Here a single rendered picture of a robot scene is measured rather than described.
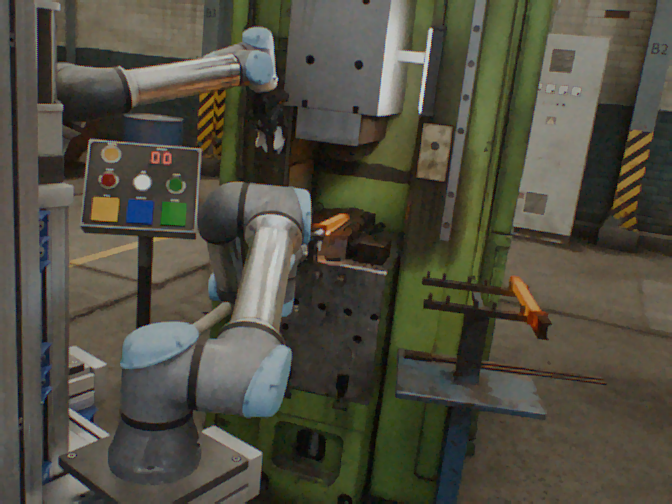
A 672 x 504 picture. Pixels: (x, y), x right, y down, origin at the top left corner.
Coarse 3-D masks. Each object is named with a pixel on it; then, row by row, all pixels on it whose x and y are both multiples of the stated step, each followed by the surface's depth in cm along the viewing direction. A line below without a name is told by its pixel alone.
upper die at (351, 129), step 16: (304, 112) 199; (320, 112) 198; (336, 112) 196; (304, 128) 200; (320, 128) 199; (336, 128) 197; (352, 128) 196; (368, 128) 207; (384, 128) 232; (352, 144) 197
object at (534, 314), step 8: (512, 280) 192; (520, 280) 192; (520, 288) 184; (520, 296) 179; (528, 296) 178; (528, 304) 171; (536, 304) 172; (528, 312) 164; (536, 312) 162; (544, 312) 162; (528, 320) 164; (536, 320) 162; (544, 320) 157; (536, 328) 161; (544, 328) 156; (536, 336) 158; (544, 336) 156
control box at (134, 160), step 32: (96, 160) 200; (128, 160) 202; (160, 160) 204; (192, 160) 206; (96, 192) 198; (128, 192) 200; (160, 192) 202; (192, 192) 204; (96, 224) 196; (128, 224) 197; (192, 224) 201
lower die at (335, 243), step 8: (336, 208) 245; (352, 208) 243; (320, 216) 233; (328, 216) 230; (352, 216) 229; (344, 224) 218; (336, 232) 207; (344, 232) 208; (352, 232) 210; (328, 240) 206; (336, 240) 205; (344, 240) 205; (320, 248) 207; (328, 248) 207; (336, 248) 206; (344, 248) 205; (344, 256) 206
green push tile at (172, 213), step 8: (168, 208) 200; (176, 208) 201; (184, 208) 201; (168, 216) 200; (176, 216) 200; (184, 216) 201; (160, 224) 199; (168, 224) 199; (176, 224) 200; (184, 224) 200
